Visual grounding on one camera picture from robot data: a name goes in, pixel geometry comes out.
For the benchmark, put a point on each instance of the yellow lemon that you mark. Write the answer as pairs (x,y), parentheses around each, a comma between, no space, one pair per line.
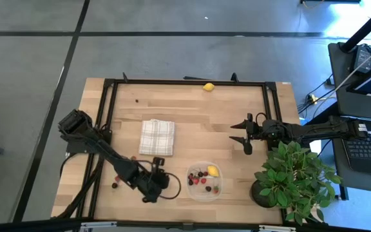
(208,87)
(213,171)

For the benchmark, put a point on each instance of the yellow power strip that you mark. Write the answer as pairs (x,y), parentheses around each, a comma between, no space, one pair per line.
(312,96)

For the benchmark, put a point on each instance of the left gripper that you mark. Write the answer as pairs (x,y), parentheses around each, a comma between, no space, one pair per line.
(153,183)

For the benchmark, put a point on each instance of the folded plaid cloth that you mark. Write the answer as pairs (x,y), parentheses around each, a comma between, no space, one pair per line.
(156,138)

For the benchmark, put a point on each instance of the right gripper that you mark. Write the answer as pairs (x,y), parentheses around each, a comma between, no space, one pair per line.
(269,130)

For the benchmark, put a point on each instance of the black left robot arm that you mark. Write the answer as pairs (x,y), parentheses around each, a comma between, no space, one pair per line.
(108,154)

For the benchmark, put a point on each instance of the black power adapter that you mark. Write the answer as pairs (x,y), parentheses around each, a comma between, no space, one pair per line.
(364,58)

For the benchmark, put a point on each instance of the black rig beam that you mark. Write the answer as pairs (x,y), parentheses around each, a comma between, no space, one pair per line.
(27,225)

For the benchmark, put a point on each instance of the potted green plant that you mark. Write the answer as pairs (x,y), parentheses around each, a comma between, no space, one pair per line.
(288,180)

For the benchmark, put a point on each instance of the blackberry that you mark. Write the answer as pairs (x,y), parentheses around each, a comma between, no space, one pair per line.
(190,182)
(208,188)

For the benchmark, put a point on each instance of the clear plastic tupperware container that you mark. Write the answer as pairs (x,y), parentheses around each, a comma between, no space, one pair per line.
(201,195)

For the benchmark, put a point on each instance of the black rig pole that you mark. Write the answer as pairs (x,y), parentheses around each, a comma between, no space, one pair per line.
(366,27)

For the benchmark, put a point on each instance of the red raspberry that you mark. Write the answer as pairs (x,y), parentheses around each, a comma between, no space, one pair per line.
(117,178)
(203,180)

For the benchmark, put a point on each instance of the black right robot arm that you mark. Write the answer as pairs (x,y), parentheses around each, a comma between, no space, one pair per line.
(317,130)

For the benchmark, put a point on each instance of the black aluminium table frame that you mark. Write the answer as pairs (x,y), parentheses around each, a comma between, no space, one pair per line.
(147,82)

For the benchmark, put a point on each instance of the black diagonal strut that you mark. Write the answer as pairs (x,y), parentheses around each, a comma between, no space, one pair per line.
(320,117)

